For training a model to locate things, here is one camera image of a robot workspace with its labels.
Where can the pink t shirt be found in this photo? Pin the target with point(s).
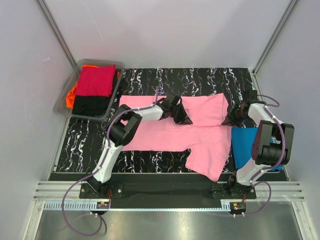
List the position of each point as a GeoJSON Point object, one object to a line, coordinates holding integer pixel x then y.
{"type": "Point", "coordinates": [208, 140]}

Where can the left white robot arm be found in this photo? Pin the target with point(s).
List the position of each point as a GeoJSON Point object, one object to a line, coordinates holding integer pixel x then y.
{"type": "Point", "coordinates": [122, 128]}

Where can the white slotted cable duct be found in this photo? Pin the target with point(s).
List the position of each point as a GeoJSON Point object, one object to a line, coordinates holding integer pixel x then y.
{"type": "Point", "coordinates": [103, 206]}

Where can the orange t shirt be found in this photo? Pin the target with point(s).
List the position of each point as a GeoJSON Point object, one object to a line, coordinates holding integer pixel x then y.
{"type": "Point", "coordinates": [71, 96]}

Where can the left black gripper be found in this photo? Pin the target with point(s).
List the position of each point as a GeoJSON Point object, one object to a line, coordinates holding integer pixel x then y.
{"type": "Point", "coordinates": [180, 121]}

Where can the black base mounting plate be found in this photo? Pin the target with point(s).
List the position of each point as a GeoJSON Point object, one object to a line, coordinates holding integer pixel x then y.
{"type": "Point", "coordinates": [164, 190]}

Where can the magenta folded t shirt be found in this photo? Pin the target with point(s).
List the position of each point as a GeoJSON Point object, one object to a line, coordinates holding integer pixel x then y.
{"type": "Point", "coordinates": [95, 81]}

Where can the black t shirt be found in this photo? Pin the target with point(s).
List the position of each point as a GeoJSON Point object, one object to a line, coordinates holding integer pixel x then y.
{"type": "Point", "coordinates": [91, 107]}

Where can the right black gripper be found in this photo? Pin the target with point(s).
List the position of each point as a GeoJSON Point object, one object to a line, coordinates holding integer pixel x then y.
{"type": "Point", "coordinates": [229, 119]}

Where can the clear plastic bin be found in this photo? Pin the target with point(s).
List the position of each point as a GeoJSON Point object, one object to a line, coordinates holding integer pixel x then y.
{"type": "Point", "coordinates": [60, 106]}

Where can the blue folded t shirt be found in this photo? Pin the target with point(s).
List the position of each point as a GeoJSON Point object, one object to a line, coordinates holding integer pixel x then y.
{"type": "Point", "coordinates": [242, 140]}

